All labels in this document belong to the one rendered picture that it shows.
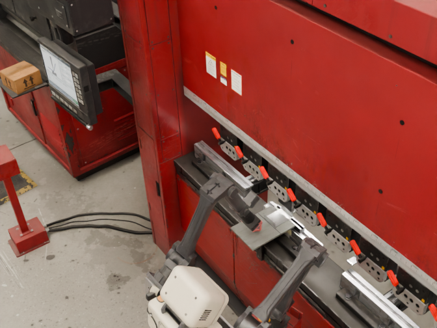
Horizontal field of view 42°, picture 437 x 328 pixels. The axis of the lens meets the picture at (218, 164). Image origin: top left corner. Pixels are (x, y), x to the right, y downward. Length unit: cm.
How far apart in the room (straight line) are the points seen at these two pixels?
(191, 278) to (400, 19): 112
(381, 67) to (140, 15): 135
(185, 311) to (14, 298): 213
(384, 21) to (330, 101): 45
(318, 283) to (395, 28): 135
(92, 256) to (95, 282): 25
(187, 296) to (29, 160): 324
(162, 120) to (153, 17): 61
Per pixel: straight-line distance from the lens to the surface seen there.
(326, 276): 280
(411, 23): 182
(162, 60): 305
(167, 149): 336
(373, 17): 192
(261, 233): 278
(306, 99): 232
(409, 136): 200
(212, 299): 208
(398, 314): 261
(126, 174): 475
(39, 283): 410
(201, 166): 331
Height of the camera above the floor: 302
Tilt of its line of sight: 39 degrees down
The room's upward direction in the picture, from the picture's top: 2 degrees counter-clockwise
